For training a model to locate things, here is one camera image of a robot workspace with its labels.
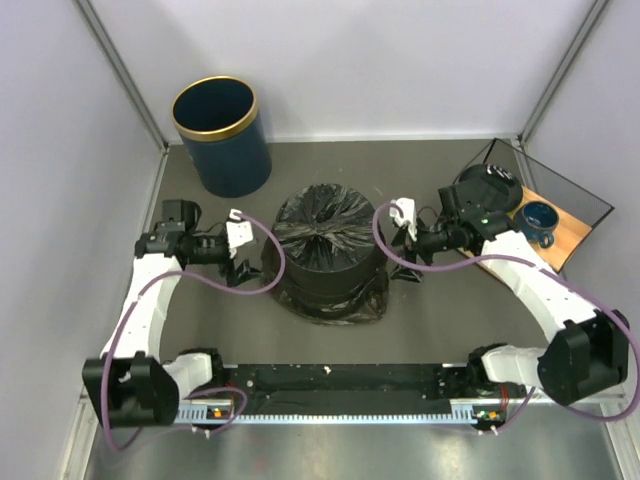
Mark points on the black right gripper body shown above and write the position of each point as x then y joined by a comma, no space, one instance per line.
424,246

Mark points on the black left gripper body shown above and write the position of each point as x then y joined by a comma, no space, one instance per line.
226,263

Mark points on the black trash bag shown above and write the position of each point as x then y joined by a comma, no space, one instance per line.
325,209

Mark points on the black bin liner bucket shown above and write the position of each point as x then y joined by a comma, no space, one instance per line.
333,279

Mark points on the dark blue gold-rimmed trash bin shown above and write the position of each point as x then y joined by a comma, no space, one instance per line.
217,119

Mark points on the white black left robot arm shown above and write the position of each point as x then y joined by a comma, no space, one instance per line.
161,257

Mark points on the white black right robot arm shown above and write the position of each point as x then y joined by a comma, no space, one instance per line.
587,347

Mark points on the black round plate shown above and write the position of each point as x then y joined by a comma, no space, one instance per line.
490,186

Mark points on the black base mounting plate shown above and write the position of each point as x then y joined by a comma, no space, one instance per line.
351,388

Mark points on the blue ceramic mug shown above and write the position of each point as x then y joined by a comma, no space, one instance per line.
537,220

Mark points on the wooden shelf with glass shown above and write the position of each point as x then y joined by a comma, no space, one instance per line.
580,211

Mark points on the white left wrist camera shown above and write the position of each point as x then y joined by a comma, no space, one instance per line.
239,232

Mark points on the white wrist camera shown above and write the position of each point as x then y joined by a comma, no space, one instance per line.
403,214
239,232

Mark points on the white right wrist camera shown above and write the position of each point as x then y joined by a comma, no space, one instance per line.
403,214

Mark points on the grey slotted cable duct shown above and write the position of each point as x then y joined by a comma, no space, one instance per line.
211,413

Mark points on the aluminium frame rail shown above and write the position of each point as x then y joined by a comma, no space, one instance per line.
144,380

